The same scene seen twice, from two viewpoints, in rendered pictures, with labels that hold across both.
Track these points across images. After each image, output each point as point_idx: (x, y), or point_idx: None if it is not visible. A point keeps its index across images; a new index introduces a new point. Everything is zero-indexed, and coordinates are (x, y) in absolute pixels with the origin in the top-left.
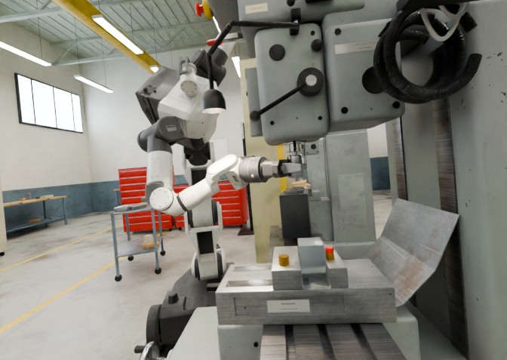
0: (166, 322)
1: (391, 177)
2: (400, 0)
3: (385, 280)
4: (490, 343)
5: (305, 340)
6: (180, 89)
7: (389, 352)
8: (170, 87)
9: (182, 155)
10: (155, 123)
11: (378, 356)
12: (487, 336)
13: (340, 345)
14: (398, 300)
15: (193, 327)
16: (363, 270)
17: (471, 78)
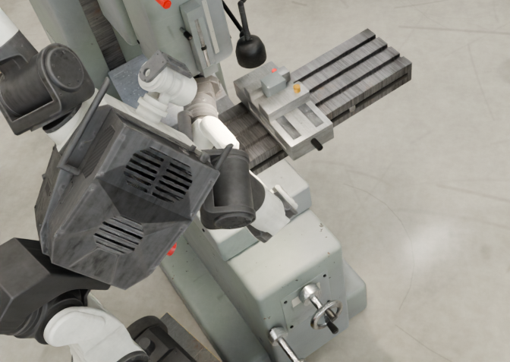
0: None
1: (89, 61)
2: None
3: (266, 64)
4: (221, 76)
5: (314, 99)
6: (153, 124)
7: (300, 72)
8: (162, 133)
9: (92, 311)
10: (240, 163)
11: (305, 74)
12: (219, 75)
13: (307, 86)
14: (221, 98)
15: (288, 267)
16: (256, 77)
17: None
